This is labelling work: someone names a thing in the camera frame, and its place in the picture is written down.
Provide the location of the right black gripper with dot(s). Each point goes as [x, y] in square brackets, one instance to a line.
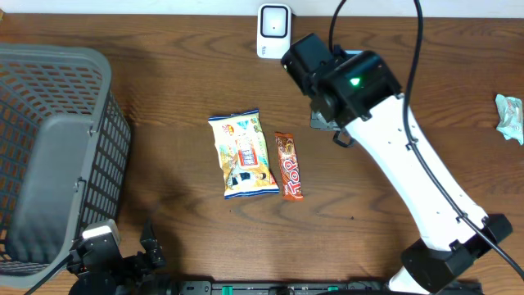
[313, 105]

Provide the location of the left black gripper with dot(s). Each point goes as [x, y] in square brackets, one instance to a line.
[144, 264]

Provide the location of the orange chocolate bar wrapper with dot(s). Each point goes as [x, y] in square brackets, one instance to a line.
[289, 167]

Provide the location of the yellow snack bag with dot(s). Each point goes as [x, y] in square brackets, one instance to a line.
[243, 154]

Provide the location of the light green wipes packet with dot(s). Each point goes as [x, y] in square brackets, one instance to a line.
[510, 111]

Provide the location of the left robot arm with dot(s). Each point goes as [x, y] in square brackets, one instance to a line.
[104, 284]

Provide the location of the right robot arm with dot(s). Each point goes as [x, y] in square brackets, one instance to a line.
[364, 99]

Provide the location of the white barcode scanner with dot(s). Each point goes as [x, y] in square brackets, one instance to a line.
[273, 30]

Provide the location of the grey plastic basket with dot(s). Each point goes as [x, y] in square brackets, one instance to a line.
[64, 151]

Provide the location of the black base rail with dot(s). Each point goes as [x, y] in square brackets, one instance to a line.
[280, 288]

